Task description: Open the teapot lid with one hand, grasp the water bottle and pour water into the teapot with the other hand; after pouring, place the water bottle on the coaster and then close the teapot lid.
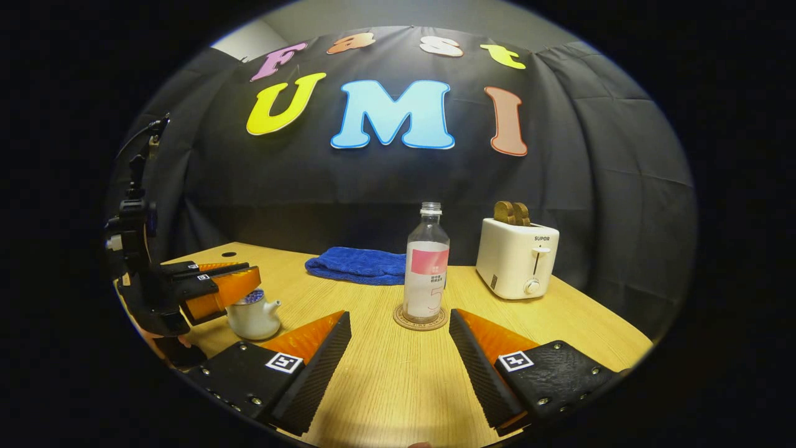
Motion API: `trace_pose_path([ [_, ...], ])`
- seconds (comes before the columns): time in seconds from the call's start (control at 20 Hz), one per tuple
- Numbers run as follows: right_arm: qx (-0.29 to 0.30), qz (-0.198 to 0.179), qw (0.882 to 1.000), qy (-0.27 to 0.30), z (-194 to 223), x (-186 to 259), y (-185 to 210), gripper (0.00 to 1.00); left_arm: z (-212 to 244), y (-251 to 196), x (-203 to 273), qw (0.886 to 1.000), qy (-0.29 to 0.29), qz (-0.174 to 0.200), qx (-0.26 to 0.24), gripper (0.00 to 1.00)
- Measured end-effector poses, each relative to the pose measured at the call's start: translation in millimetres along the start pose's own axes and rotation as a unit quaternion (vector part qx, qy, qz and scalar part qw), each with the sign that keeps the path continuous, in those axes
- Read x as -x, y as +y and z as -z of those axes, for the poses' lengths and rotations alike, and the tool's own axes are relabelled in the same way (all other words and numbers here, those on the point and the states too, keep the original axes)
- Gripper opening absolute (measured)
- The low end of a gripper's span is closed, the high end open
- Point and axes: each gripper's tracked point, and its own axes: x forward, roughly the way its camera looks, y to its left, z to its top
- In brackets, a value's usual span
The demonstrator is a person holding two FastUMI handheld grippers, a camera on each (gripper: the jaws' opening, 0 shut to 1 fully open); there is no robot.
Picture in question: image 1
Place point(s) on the blue towel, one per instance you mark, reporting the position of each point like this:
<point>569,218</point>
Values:
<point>354,264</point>

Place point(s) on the white teacup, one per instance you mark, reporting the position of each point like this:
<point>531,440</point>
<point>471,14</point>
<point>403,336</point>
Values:
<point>252,323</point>

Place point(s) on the white toaster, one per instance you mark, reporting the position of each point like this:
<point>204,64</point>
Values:
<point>510,261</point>

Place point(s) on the clear water bottle pink label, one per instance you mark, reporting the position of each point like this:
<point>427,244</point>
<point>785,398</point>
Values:
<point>426,280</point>

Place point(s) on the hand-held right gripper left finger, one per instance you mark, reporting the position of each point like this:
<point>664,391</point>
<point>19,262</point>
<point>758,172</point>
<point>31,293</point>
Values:
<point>317,379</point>

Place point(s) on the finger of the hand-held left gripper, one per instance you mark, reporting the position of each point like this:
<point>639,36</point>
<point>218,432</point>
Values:
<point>199,292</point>
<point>199,269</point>

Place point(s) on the round wooden coaster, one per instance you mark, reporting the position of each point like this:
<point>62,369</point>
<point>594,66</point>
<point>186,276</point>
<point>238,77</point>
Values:
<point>435,325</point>

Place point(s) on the white teacup lid blue pattern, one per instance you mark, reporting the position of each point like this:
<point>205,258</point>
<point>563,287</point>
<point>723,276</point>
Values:
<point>252,298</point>

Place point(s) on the black backdrop cloth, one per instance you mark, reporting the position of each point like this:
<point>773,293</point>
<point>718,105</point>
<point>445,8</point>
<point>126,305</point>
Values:
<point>311,186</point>

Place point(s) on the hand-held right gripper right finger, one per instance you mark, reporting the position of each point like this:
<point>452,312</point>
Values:
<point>482,379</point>

